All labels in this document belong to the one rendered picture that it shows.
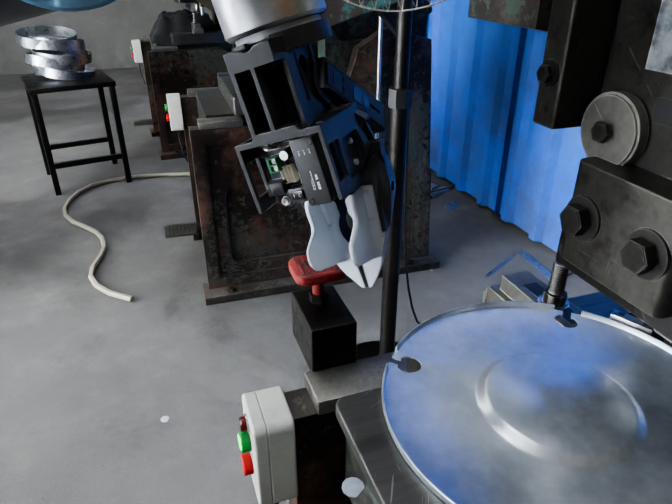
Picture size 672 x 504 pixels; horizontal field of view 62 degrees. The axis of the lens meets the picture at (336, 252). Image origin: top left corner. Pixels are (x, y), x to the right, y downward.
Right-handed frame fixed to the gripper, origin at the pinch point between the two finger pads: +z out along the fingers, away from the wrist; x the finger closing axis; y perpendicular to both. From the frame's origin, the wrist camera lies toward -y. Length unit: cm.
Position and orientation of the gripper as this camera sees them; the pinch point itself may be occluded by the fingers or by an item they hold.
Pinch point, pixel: (367, 268)
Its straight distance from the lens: 48.2
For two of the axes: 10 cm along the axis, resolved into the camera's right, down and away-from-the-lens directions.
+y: -3.8, 4.3, -8.2
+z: 2.9, 8.9, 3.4
